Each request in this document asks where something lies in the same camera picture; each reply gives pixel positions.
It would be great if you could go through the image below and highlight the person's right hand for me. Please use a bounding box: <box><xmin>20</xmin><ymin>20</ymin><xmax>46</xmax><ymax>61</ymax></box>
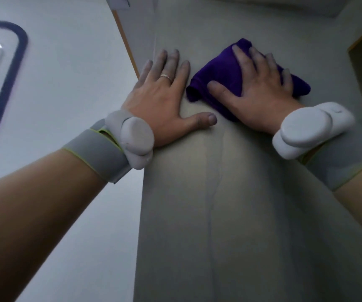
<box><xmin>206</xmin><ymin>44</ymin><xmax>306</xmax><ymax>135</ymax></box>

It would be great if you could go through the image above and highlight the person's left hand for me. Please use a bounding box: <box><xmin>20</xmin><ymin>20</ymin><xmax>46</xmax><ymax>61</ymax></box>
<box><xmin>121</xmin><ymin>48</ymin><xmax>218</xmax><ymax>149</ymax></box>

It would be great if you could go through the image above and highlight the purple cleaning cloth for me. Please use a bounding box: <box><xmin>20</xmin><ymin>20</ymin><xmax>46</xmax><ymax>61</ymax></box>
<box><xmin>186</xmin><ymin>38</ymin><xmax>311</xmax><ymax>122</ymax></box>

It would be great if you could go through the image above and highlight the grey metal cabinet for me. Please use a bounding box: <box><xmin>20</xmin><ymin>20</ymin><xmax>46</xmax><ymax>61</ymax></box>
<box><xmin>115</xmin><ymin>0</ymin><xmax>362</xmax><ymax>302</ymax></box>

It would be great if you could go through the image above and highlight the person's left forearm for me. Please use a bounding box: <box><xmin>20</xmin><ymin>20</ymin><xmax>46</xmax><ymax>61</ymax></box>
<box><xmin>0</xmin><ymin>149</ymin><xmax>109</xmax><ymax>302</ymax></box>

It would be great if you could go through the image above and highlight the white left wrist tracker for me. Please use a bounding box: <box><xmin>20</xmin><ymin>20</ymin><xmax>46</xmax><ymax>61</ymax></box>
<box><xmin>105</xmin><ymin>109</ymin><xmax>155</xmax><ymax>171</ymax></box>

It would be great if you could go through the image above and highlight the white wrist tracker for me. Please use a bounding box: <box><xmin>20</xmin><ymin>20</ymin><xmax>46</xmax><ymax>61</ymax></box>
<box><xmin>272</xmin><ymin>101</ymin><xmax>356</xmax><ymax>160</ymax></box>
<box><xmin>105</xmin><ymin>109</ymin><xmax>155</xmax><ymax>171</ymax></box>

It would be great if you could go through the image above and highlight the white right wrist tracker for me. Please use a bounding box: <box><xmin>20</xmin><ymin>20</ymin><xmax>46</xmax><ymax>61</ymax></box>
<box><xmin>272</xmin><ymin>101</ymin><xmax>356</xmax><ymax>160</ymax></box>

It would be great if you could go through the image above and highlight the grey left wristband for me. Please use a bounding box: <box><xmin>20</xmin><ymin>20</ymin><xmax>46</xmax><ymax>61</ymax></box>
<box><xmin>62</xmin><ymin>119</ymin><xmax>133</xmax><ymax>185</ymax></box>

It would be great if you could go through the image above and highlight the grey wristband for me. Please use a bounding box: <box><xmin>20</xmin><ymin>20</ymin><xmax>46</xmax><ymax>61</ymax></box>
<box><xmin>62</xmin><ymin>119</ymin><xmax>133</xmax><ymax>185</ymax></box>
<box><xmin>299</xmin><ymin>122</ymin><xmax>362</xmax><ymax>192</ymax></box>

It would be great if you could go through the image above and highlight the grey right wristband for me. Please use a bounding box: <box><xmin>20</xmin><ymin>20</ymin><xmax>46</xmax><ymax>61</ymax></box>
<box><xmin>299</xmin><ymin>122</ymin><xmax>362</xmax><ymax>192</ymax></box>

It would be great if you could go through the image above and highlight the blue framed glass panel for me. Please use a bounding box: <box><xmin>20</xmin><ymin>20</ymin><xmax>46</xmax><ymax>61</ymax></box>
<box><xmin>0</xmin><ymin>18</ymin><xmax>29</xmax><ymax>180</ymax></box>

